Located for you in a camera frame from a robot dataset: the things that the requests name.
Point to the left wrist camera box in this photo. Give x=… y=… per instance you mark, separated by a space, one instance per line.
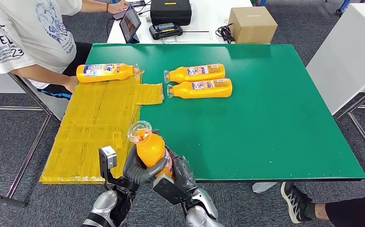
x=107 y=159

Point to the person's left forearm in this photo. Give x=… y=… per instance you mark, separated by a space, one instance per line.
x=94 y=5

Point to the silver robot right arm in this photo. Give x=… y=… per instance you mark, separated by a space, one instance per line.
x=204 y=216

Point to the clear acrylic stand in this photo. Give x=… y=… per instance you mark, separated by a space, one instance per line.
x=169 y=40

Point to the person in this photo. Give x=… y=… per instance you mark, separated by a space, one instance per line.
x=22 y=31
x=295 y=203

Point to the white desk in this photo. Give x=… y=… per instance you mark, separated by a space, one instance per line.
x=207 y=18

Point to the pink smartphone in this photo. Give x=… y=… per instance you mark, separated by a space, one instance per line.
x=119 y=14

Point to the black carrying case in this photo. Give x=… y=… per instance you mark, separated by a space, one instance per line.
x=170 y=12

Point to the stainless steel bench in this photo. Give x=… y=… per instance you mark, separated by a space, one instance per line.
x=28 y=156

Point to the blue steel cart frame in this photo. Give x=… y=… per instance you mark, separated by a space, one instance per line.
x=344 y=4

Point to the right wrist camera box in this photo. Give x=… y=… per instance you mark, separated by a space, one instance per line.
x=169 y=189

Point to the person's right hand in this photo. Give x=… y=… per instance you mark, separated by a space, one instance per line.
x=72 y=84

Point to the person's right forearm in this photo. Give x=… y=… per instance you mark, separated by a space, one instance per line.
x=41 y=75

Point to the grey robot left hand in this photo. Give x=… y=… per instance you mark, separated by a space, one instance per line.
x=138 y=174

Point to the person's left hand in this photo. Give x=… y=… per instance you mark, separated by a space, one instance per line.
x=118 y=6

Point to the white table foot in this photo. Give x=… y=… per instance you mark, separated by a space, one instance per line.
x=260 y=187

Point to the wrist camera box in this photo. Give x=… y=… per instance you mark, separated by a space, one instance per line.
x=107 y=159
x=169 y=189

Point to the black handheld controller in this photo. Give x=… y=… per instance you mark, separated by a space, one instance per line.
x=166 y=31

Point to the yellow taped cardboard board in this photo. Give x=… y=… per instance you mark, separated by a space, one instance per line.
x=85 y=131

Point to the brown cardboard box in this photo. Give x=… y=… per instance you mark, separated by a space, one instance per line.
x=252 y=27

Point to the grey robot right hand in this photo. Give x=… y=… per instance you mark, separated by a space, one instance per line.
x=183 y=174

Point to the white table steel legs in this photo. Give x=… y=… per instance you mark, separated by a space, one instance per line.
x=348 y=56

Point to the orange detergent bottle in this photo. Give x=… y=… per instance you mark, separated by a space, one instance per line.
x=122 y=72
x=185 y=91
x=182 y=75
x=151 y=150

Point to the black tablet on stand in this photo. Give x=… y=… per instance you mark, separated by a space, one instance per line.
x=130 y=23

